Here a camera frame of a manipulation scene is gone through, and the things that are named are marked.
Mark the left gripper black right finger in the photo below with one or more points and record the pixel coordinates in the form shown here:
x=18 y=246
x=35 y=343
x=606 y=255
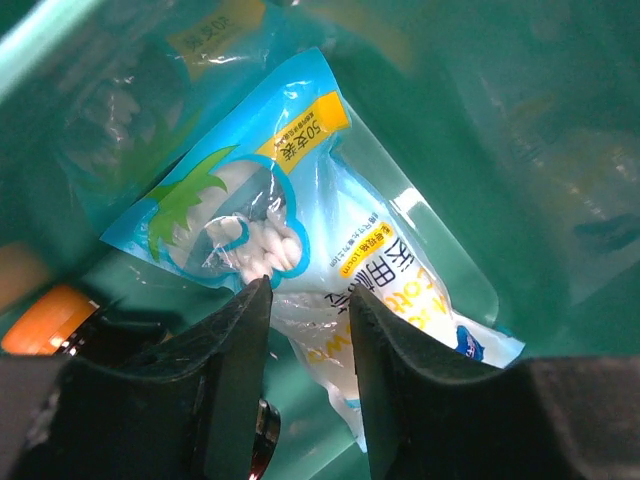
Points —
x=432 y=413

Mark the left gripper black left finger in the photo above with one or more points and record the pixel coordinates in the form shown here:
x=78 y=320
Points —
x=198 y=413

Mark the brown orange-cap bottle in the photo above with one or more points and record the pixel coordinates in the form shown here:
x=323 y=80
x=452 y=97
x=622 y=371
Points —
x=66 y=322

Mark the blue cotton swab bag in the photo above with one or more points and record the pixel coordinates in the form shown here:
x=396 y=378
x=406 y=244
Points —
x=267 y=194

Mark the teal medicine box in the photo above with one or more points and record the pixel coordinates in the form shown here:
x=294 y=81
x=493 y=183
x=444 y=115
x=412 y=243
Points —
x=504 y=135

